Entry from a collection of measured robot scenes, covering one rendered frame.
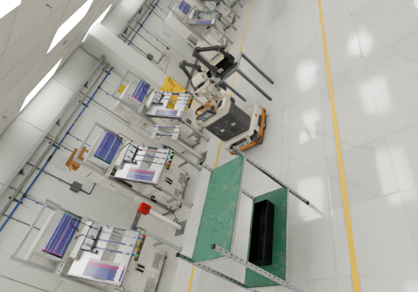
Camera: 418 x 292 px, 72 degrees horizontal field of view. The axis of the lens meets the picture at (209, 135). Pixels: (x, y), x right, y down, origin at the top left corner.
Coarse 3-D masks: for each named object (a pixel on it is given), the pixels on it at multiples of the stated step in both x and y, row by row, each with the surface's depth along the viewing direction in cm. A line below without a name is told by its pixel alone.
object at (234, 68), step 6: (240, 54) 452; (234, 60) 458; (240, 60) 444; (246, 60) 464; (234, 66) 444; (228, 72) 447; (234, 72) 436; (240, 72) 433; (222, 78) 453; (246, 78) 440; (270, 78) 484; (252, 84) 445; (234, 90) 520; (258, 90) 452; (240, 96) 526; (264, 96) 458
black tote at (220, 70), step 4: (232, 56) 446; (224, 60) 457; (228, 60) 435; (232, 60) 442; (216, 64) 466; (220, 64) 464; (224, 64) 442; (228, 64) 440; (232, 64) 439; (220, 68) 450; (224, 68) 449; (208, 72) 482; (216, 72) 457; (220, 72) 456; (208, 76) 467
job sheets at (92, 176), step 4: (92, 172) 453; (88, 176) 465; (92, 176) 462; (96, 176) 460; (96, 180) 469; (100, 180) 466; (104, 180) 463; (104, 184) 476; (112, 184) 470; (116, 188) 478
